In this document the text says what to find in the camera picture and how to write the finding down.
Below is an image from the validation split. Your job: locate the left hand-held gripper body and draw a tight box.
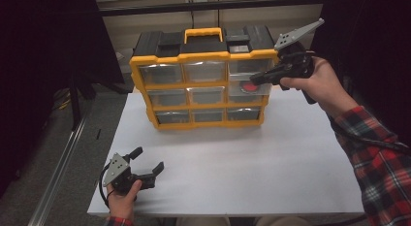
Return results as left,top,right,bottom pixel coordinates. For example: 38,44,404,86
102,152,157,194

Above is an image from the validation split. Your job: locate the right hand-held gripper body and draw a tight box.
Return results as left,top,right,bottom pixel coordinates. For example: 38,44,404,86
273,17,325,106

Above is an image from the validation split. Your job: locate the red round container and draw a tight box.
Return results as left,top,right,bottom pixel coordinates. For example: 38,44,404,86
239,81,260,94

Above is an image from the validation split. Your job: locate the clear plastic drawer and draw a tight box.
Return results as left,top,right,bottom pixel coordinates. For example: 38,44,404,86
228,73,273,98

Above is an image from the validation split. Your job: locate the yellow black drawer organizer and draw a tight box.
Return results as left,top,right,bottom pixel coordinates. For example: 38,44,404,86
129,24,281,131

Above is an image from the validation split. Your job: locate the person's left hand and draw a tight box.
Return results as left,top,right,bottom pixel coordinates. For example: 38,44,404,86
106,179,143,220

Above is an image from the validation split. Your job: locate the person's right hand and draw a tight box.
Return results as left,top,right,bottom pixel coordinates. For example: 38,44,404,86
279,55,360,118

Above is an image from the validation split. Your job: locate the grid of clear drawers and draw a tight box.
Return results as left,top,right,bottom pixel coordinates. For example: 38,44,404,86
139,60,267,125

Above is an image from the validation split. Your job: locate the light wooden table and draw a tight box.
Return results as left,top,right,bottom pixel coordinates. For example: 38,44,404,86
132,85,303,94

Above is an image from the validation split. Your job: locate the black metal stand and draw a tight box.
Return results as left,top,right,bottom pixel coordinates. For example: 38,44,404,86
67,69,98,132

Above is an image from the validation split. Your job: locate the black curtain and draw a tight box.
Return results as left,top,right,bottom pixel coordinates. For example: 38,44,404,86
304,0,411,146
0,0,125,198

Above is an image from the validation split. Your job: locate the black horizontal bar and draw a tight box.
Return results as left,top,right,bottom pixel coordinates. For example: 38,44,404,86
98,0,326,16

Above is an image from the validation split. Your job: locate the person's right leg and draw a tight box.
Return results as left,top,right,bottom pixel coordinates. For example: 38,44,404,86
256,215,311,226

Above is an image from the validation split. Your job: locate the left hand-held gripper cable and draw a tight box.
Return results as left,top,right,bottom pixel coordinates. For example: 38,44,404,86
98,164,113,208

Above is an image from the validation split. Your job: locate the aluminium rail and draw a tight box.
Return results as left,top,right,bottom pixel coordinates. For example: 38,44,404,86
27,117,88,226

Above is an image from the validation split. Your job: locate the yellow cable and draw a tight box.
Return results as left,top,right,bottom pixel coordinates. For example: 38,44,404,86
51,89,73,112

